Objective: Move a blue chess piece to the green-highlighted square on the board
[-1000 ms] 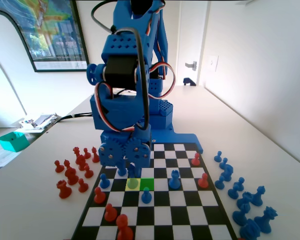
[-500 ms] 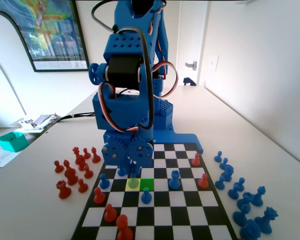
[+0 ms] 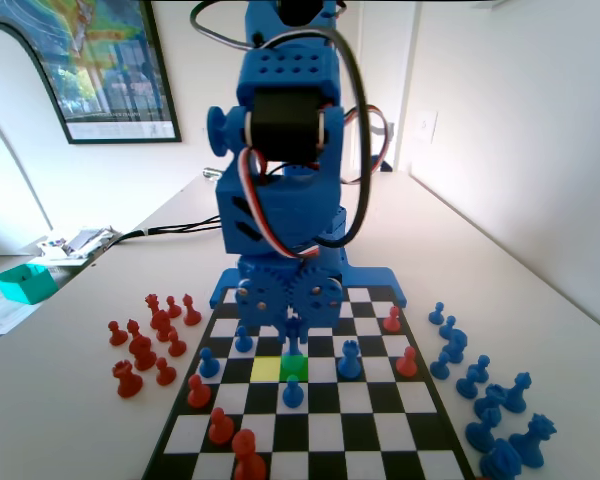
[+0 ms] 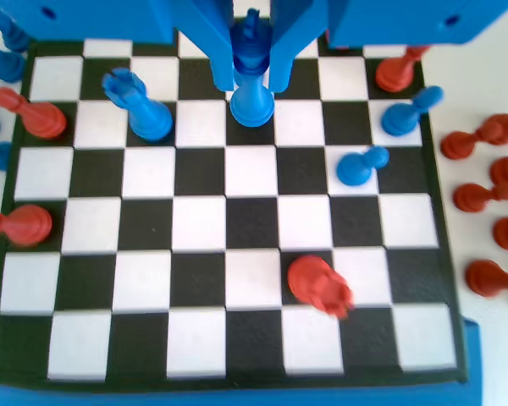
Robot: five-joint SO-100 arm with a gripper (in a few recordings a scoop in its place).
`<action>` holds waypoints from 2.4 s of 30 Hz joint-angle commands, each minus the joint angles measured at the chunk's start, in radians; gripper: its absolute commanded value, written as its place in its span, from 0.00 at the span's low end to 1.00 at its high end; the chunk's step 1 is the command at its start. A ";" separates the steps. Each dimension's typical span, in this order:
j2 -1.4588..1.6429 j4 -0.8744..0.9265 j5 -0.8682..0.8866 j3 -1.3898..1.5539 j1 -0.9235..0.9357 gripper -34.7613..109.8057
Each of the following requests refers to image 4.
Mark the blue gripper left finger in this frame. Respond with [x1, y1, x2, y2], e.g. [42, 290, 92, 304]
[173, 0, 235, 92]

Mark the blue king piece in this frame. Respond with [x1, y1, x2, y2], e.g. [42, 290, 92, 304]
[229, 8, 275, 128]

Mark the blue chess rook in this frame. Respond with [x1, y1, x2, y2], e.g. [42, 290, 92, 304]
[101, 67, 174, 143]

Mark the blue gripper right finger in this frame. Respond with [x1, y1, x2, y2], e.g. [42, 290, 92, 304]
[269, 0, 335, 92]

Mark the blue chess pawn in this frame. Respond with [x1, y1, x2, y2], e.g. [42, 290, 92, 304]
[336, 145, 390, 198]
[380, 85, 445, 137]

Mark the black and white chessboard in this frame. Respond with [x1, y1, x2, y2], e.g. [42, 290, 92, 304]
[0, 0, 471, 388]

